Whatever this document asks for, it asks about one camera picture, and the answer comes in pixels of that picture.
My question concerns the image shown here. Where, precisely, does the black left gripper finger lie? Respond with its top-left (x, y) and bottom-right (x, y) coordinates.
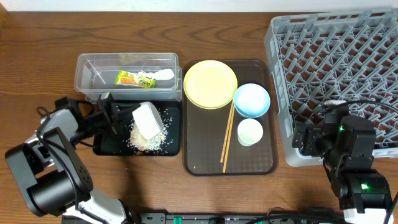
top-left (111, 103), bottom-right (141, 117)
top-left (113, 123), bottom-right (133, 137)

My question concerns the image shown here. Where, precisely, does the white pink rice bowl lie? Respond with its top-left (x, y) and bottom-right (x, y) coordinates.
top-left (132, 101), bottom-right (164, 140)

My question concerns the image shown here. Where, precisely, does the green snack wrapper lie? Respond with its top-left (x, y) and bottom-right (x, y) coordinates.
top-left (114, 70), bottom-right (156, 88)

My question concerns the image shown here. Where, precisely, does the white cup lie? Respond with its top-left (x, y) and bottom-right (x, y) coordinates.
top-left (237, 118), bottom-right (264, 147)

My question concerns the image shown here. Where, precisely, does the white tissue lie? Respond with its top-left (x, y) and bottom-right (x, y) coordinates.
top-left (138, 68), bottom-right (175, 80)

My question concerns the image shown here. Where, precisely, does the light blue bowl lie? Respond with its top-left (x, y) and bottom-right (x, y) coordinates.
top-left (233, 83), bottom-right (271, 118)

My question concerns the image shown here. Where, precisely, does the wooden chopstick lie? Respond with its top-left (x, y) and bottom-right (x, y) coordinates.
top-left (220, 101), bottom-right (234, 163)
top-left (222, 107), bottom-right (235, 174)

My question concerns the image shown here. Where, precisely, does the yellow plate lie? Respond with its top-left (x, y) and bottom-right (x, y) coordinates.
top-left (183, 60), bottom-right (238, 110)

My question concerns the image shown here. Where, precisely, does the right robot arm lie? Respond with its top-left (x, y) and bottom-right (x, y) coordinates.
top-left (292, 103), bottom-right (397, 223)

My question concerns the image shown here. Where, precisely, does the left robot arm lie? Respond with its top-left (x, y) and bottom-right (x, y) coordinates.
top-left (5, 93), bottom-right (142, 224)

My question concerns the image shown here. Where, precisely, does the black waste tray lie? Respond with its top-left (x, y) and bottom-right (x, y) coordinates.
top-left (93, 101), bottom-right (182, 156)

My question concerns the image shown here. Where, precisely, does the clear plastic waste bin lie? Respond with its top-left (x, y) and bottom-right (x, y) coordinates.
top-left (75, 52), bottom-right (182, 101)

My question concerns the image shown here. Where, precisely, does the grey dishwasher rack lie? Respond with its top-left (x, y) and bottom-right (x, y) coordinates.
top-left (264, 9), bottom-right (397, 167)

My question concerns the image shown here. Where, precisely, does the rice and nuts pile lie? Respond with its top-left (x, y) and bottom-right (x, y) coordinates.
top-left (124, 108), bottom-right (178, 156)

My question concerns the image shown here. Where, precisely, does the brown serving tray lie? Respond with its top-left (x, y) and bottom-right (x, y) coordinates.
top-left (182, 59), bottom-right (279, 177)

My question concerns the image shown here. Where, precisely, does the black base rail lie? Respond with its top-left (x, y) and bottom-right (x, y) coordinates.
top-left (139, 212), bottom-right (346, 224)

